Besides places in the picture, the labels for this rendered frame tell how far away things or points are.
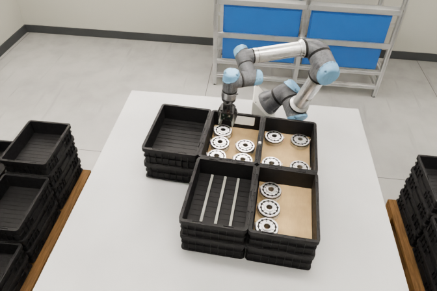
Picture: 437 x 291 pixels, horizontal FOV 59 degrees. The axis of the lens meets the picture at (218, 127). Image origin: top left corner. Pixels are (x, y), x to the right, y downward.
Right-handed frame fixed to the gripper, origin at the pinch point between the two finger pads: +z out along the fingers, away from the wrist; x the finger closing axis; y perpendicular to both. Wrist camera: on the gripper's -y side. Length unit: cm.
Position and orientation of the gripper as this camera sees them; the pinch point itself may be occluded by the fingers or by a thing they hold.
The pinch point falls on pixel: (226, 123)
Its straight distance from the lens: 205.0
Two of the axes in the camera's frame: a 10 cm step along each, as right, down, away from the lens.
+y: -1.9, 6.8, -7.0
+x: 9.8, 1.8, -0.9
